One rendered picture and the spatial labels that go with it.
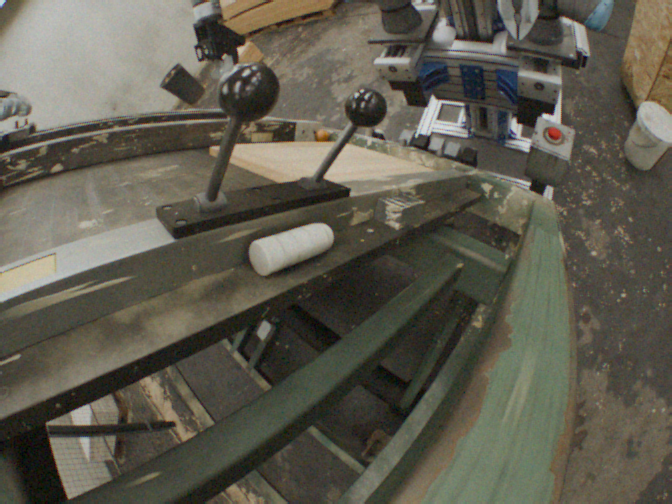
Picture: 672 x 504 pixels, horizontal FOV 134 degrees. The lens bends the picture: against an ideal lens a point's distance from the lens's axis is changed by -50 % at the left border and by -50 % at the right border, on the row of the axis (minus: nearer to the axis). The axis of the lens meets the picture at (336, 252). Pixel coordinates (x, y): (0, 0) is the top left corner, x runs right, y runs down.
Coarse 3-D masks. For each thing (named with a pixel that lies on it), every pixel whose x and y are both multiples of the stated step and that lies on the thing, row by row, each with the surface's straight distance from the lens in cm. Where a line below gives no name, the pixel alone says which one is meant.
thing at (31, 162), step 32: (128, 128) 75; (160, 128) 76; (192, 128) 79; (224, 128) 83; (256, 128) 89; (288, 128) 97; (320, 128) 107; (0, 160) 76; (32, 160) 75; (64, 160) 74; (96, 160) 74
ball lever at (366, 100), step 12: (348, 96) 26; (360, 96) 25; (372, 96) 25; (348, 108) 25; (360, 108) 25; (372, 108) 25; (384, 108) 25; (360, 120) 25; (372, 120) 25; (348, 132) 27; (336, 144) 28; (336, 156) 28; (324, 168) 29; (300, 180) 30; (312, 180) 30; (324, 180) 31
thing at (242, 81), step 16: (240, 64) 17; (256, 64) 17; (224, 80) 17; (240, 80) 16; (256, 80) 16; (272, 80) 17; (224, 96) 17; (240, 96) 16; (256, 96) 16; (272, 96) 17; (224, 112) 18; (240, 112) 17; (256, 112) 17; (240, 128) 19; (224, 144) 20; (224, 160) 20; (208, 192) 22; (208, 208) 23
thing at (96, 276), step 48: (384, 192) 39; (432, 192) 56; (96, 240) 24; (144, 240) 22; (192, 240) 22; (240, 240) 24; (48, 288) 21; (96, 288) 21; (144, 288) 22; (0, 336) 23; (48, 336) 23
